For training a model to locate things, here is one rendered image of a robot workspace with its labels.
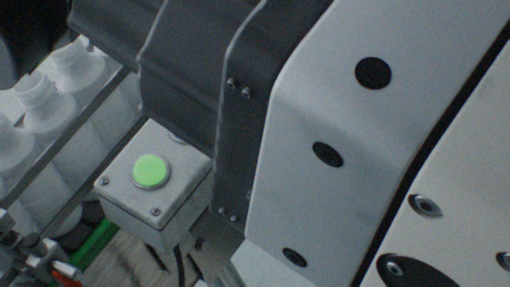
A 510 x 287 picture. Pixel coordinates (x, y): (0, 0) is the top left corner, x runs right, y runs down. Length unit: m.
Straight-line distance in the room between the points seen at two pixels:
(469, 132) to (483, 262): 0.04
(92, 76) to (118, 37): 0.78
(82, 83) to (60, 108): 0.04
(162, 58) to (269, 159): 0.05
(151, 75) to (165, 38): 0.02
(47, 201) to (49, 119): 0.09
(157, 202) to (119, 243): 0.19
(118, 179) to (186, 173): 0.06
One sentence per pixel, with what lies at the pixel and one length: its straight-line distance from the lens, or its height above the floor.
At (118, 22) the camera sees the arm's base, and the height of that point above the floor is 1.58.
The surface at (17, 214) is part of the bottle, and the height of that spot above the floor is 1.08.
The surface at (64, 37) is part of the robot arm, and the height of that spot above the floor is 1.56.
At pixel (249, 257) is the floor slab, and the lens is 2.39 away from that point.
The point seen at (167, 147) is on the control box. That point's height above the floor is 1.11.
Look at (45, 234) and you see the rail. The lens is 1.12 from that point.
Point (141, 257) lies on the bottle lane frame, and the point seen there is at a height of 0.92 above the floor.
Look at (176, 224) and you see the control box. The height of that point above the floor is 1.06.
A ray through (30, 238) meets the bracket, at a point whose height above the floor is 1.11.
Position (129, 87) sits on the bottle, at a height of 1.07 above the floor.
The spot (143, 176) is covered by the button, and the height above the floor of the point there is 1.12.
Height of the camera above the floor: 1.76
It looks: 42 degrees down
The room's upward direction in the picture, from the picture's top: 27 degrees counter-clockwise
